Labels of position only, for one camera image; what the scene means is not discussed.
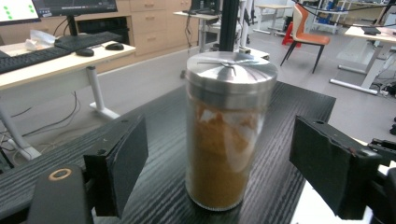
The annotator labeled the orange chair with black legs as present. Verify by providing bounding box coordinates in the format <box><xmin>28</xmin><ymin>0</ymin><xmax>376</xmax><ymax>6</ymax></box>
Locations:
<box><xmin>279</xmin><ymin>3</ymin><xmax>332</xmax><ymax>75</ymax></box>

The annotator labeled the black device on desk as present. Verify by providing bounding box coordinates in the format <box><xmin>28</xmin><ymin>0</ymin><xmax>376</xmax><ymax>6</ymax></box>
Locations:
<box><xmin>361</xmin><ymin>26</ymin><xmax>382</xmax><ymax>36</ymax></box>

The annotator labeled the black metal column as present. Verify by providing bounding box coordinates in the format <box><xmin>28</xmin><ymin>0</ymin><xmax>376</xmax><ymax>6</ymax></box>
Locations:
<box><xmin>219</xmin><ymin>0</ymin><xmax>240</xmax><ymax>52</ymax></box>

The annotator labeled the wooden drawer cabinet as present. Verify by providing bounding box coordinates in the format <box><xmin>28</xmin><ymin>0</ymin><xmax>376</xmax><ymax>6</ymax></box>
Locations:
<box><xmin>0</xmin><ymin>0</ymin><xmax>200</xmax><ymax>75</ymax></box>

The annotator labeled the light wooden table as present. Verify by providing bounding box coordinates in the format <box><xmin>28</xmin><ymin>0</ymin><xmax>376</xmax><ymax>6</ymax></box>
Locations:
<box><xmin>253</xmin><ymin>3</ymin><xmax>293</xmax><ymax>35</ymax></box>

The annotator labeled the wooden desk with white legs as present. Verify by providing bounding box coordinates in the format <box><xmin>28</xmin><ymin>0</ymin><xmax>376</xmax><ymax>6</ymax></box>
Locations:
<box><xmin>0</xmin><ymin>40</ymin><xmax>137</xmax><ymax>161</ymax></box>
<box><xmin>329</xmin><ymin>25</ymin><xmax>396</xmax><ymax>96</ymax></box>

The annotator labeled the crumpled clear plastic bag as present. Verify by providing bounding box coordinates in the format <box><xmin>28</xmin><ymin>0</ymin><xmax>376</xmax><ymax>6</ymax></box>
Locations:
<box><xmin>24</xmin><ymin>29</ymin><xmax>57</xmax><ymax>51</ymax></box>

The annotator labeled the black hanging cable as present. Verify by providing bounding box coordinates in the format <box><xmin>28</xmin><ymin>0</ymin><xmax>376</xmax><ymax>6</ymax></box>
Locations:
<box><xmin>291</xmin><ymin>0</ymin><xmax>396</xmax><ymax>23</ymax></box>

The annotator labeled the black wooden shelf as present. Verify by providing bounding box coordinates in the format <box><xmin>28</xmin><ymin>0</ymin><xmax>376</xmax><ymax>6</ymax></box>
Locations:
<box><xmin>0</xmin><ymin>81</ymin><xmax>337</xmax><ymax>224</ymax></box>

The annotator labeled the monitor with white screen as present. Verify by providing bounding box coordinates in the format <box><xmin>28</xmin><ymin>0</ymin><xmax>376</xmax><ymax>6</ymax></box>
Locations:
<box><xmin>0</xmin><ymin>0</ymin><xmax>42</xmax><ymax>26</ymax></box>

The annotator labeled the monitor with dark screen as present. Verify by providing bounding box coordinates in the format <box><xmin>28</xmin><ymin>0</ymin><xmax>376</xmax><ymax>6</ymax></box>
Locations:
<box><xmin>31</xmin><ymin>0</ymin><xmax>119</xmax><ymax>37</ymax></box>

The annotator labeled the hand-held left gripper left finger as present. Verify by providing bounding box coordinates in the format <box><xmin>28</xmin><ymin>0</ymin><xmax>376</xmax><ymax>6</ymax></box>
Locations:
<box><xmin>83</xmin><ymin>115</ymin><xmax>149</xmax><ymax>218</ymax></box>

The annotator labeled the red stool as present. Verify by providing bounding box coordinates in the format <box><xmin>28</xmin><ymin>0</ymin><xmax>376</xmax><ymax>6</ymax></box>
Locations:
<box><xmin>282</xmin><ymin>21</ymin><xmax>303</xmax><ymax>49</ymax></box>

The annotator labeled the black keyboard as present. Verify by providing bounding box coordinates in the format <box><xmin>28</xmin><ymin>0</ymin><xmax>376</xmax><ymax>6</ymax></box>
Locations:
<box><xmin>0</xmin><ymin>46</ymin><xmax>73</xmax><ymax>75</ymax></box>
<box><xmin>54</xmin><ymin>31</ymin><xmax>123</xmax><ymax>52</ymax></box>

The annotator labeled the black computer mouse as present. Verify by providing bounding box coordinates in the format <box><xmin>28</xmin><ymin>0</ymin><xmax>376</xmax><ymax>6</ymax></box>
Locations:
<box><xmin>105</xmin><ymin>42</ymin><xmax>125</xmax><ymax>51</ymax></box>
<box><xmin>75</xmin><ymin>47</ymin><xmax>95</xmax><ymax>58</ymax></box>

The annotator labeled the small white desk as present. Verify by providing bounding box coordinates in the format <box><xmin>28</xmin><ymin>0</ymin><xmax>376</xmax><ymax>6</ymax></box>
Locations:
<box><xmin>173</xmin><ymin>8</ymin><xmax>220</xmax><ymax>54</ymax></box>

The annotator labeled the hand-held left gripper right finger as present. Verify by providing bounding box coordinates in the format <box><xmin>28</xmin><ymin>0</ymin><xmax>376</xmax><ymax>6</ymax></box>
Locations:
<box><xmin>289</xmin><ymin>115</ymin><xmax>383</xmax><ymax>220</ymax></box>

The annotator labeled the glass spice jar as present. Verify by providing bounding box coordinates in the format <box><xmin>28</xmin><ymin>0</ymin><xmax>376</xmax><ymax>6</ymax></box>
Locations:
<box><xmin>185</xmin><ymin>50</ymin><xmax>279</xmax><ymax>212</ymax></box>

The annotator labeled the black floor cable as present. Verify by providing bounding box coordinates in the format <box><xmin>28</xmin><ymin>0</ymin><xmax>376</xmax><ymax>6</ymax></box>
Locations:
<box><xmin>12</xmin><ymin>91</ymin><xmax>82</xmax><ymax>138</ymax></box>

